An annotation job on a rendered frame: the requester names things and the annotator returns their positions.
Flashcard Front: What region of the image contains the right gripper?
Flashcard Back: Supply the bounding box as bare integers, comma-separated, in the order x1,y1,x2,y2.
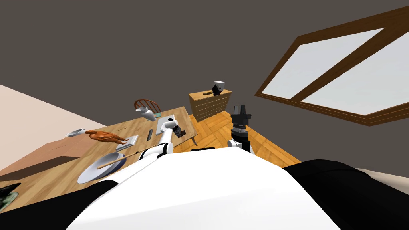
230,104,252,128

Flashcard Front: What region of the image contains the grey laptop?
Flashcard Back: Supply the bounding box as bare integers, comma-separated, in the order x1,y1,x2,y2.
155,114,176,136

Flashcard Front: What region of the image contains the wooden chest of drawers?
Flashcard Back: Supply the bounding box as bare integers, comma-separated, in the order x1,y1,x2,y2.
188,80,233,123

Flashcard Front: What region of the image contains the brown wooden chair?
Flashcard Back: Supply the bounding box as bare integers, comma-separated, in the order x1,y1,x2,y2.
134,99,162,115

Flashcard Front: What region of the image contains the white book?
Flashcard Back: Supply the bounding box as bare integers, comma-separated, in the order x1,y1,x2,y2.
115,135,139,152

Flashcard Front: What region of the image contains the wooden spoon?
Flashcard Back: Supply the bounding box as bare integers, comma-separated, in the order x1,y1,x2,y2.
96,145,161,170

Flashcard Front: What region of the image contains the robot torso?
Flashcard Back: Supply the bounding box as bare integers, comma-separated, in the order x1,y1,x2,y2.
65,147,341,230

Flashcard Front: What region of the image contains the brown roast chicken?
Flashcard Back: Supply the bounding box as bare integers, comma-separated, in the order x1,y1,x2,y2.
84,129,130,145

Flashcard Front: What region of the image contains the large white plate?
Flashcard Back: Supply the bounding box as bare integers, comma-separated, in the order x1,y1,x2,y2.
77,151,128,185

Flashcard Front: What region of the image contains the brown framed window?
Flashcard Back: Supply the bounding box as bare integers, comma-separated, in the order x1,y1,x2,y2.
254,6,409,127

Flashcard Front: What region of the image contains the small white bowl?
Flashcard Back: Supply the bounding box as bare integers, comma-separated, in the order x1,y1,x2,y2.
66,128,87,138

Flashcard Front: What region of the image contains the wooden table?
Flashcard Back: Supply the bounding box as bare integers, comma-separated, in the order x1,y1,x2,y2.
0,107,199,214

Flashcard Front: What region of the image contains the dark green object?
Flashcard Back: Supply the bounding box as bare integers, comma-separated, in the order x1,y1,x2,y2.
0,182,22,212

